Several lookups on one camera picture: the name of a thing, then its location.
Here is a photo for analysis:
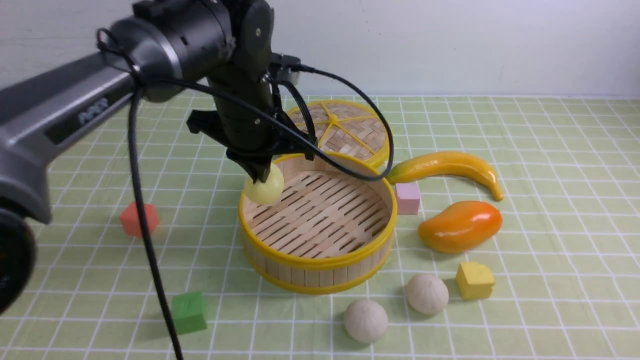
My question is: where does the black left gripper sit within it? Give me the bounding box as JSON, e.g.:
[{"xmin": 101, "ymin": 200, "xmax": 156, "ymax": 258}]
[{"xmin": 186, "ymin": 63, "xmax": 317, "ymax": 183}]

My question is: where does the yellow bun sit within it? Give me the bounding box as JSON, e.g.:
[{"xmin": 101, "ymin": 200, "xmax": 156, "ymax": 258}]
[{"xmin": 243, "ymin": 162, "xmax": 285, "ymax": 205}]

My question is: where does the white bun front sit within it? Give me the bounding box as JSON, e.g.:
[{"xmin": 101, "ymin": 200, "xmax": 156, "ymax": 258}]
[{"xmin": 343, "ymin": 298, "xmax": 389, "ymax": 344}]

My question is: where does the white bun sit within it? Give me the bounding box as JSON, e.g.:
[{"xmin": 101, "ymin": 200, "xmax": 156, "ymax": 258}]
[
  {"xmin": 405, "ymin": 273, "xmax": 450, "ymax": 316},
  {"xmin": 343, "ymin": 298, "xmax": 389, "ymax": 344}
]

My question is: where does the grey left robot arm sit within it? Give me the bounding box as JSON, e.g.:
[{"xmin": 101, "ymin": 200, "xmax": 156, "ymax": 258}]
[{"xmin": 0, "ymin": 0, "xmax": 313, "ymax": 312}]

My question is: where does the woven bamboo steamer lid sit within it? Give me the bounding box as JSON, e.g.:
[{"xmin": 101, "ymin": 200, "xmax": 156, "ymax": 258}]
[{"xmin": 307, "ymin": 99, "xmax": 390, "ymax": 167}]

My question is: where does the bamboo steamer tray yellow rim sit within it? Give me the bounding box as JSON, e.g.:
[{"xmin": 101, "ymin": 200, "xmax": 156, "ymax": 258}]
[{"xmin": 238, "ymin": 155, "xmax": 398, "ymax": 295}]

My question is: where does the red cube block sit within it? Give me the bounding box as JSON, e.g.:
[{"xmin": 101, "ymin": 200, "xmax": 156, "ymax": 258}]
[{"xmin": 119, "ymin": 201, "xmax": 159, "ymax": 239}]

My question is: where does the pink cube block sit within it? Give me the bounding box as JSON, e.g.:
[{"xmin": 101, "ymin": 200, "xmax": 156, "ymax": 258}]
[{"xmin": 394, "ymin": 182, "xmax": 421, "ymax": 215}]

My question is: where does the green cube block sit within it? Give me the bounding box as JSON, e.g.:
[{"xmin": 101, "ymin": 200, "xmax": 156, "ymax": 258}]
[{"xmin": 171, "ymin": 291, "xmax": 208, "ymax": 335}]

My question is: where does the yellow plastic banana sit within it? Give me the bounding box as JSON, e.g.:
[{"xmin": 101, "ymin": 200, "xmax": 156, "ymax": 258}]
[{"xmin": 386, "ymin": 151, "xmax": 505, "ymax": 202}]

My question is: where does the white bun right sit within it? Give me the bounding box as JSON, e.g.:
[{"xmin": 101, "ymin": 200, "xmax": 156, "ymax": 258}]
[{"xmin": 405, "ymin": 273, "xmax": 450, "ymax": 316}]

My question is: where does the orange plastic mango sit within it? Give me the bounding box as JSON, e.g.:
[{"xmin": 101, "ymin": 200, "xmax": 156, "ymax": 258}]
[{"xmin": 417, "ymin": 200, "xmax": 503, "ymax": 255}]

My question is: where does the yellow cube block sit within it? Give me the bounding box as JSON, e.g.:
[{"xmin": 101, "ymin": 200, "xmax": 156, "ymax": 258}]
[{"xmin": 455, "ymin": 261, "xmax": 496, "ymax": 301}]

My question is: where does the green checkered tablecloth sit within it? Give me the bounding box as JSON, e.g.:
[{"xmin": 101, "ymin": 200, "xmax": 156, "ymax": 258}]
[{"xmin": 0, "ymin": 92, "xmax": 640, "ymax": 360}]

